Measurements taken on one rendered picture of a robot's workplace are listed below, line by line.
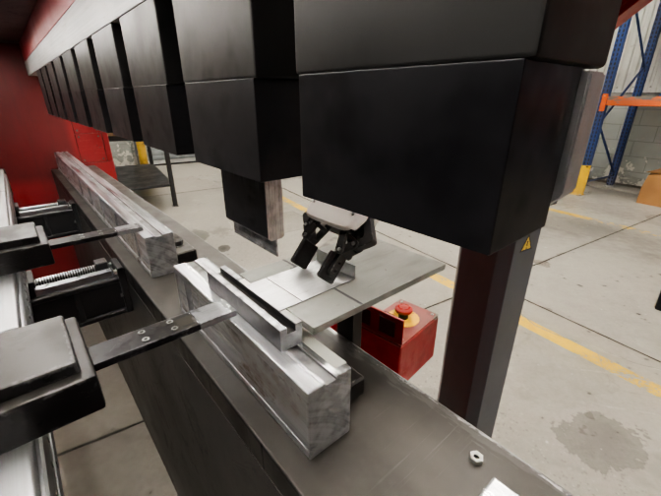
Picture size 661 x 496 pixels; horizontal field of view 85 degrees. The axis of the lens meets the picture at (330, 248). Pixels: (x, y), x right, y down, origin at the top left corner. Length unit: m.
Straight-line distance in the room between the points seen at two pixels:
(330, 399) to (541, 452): 1.41
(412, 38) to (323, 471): 0.40
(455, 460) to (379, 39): 0.41
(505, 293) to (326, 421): 0.75
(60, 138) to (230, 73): 2.22
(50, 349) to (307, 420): 0.25
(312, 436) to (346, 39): 0.37
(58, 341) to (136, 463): 1.31
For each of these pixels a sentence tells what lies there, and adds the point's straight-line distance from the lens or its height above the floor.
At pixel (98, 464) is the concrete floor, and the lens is 1.76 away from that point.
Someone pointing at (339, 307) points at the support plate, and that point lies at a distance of 0.46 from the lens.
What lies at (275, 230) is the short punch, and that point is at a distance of 0.39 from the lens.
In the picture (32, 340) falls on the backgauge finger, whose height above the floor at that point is 1.03.
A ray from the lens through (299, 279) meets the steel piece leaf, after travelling 0.52.
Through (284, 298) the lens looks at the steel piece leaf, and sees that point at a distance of 0.47.
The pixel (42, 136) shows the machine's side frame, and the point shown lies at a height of 1.05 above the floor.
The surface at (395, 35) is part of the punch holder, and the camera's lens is 0.20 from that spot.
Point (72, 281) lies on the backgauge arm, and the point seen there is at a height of 0.85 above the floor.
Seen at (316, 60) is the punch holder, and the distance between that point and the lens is 0.24.
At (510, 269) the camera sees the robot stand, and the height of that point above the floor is 0.83.
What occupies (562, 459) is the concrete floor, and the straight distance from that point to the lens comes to 1.78.
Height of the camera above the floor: 1.24
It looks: 23 degrees down
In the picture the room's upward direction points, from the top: straight up
